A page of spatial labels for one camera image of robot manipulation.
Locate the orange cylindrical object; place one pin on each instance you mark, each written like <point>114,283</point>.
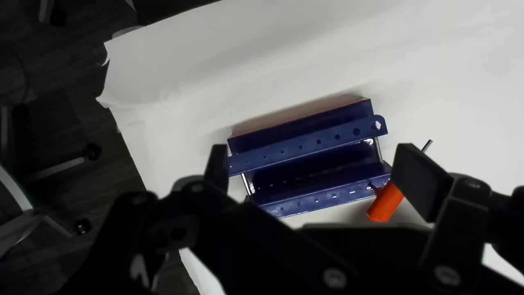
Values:
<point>384,204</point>

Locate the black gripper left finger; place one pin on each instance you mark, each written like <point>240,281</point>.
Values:
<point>216,170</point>

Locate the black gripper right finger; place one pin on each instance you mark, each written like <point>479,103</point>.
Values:
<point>420,181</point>

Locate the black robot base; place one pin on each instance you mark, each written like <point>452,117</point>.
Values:
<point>59,145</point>

